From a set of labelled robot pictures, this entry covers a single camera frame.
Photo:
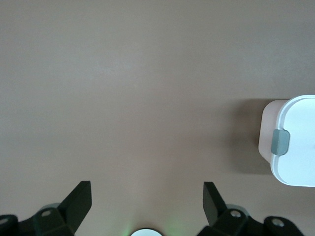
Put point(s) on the grey lid latch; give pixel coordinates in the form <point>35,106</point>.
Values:
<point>280,142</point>

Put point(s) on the white plastic box lid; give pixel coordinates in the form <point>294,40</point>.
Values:
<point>300,137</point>

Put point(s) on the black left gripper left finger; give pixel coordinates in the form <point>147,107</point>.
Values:
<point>73,209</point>

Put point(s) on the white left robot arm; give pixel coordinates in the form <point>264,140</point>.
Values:
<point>145,233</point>

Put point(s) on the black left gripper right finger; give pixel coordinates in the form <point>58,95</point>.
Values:
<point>214,209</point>

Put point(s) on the brown table mat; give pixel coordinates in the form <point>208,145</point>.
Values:
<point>123,86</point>

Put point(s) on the pink plastic storage box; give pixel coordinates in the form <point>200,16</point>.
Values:
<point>267,127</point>

